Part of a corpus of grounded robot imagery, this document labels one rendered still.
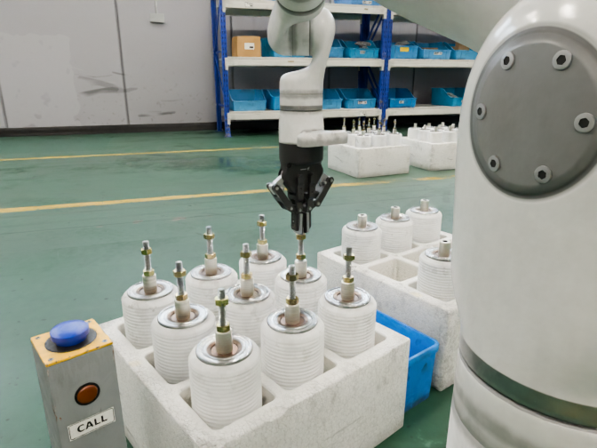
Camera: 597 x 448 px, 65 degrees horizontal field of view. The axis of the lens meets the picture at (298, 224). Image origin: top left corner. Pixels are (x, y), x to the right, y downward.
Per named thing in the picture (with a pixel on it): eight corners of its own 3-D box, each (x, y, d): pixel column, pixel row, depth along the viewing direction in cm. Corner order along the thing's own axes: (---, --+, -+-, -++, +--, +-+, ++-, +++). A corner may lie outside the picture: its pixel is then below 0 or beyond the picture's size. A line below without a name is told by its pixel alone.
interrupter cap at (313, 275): (330, 279, 84) (330, 276, 84) (294, 289, 80) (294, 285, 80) (306, 266, 90) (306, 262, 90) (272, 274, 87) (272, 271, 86)
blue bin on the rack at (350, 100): (330, 106, 566) (330, 88, 560) (357, 106, 578) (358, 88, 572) (346, 108, 521) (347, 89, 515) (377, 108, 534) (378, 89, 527)
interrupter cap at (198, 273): (189, 284, 83) (189, 280, 82) (191, 268, 90) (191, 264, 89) (232, 281, 84) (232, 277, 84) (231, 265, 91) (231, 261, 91)
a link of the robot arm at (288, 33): (269, 26, 77) (261, -38, 64) (322, 26, 77) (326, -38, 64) (268, 64, 76) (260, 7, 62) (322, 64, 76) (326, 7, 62)
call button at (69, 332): (95, 344, 53) (93, 328, 52) (57, 357, 50) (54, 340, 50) (84, 330, 56) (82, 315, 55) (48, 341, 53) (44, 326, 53)
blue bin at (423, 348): (437, 396, 91) (442, 342, 88) (400, 420, 85) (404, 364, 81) (334, 332, 114) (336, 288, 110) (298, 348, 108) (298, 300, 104)
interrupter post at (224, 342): (211, 355, 62) (210, 332, 61) (220, 345, 64) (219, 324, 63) (228, 357, 61) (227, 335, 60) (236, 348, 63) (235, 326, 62)
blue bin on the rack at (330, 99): (296, 107, 552) (296, 88, 546) (326, 106, 564) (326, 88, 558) (311, 109, 507) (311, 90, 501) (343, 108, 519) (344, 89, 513)
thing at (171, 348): (155, 406, 78) (145, 309, 73) (210, 389, 82) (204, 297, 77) (168, 444, 70) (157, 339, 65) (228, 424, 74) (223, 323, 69)
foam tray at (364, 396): (403, 426, 84) (410, 338, 78) (214, 568, 59) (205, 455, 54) (272, 338, 112) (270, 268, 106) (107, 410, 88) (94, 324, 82)
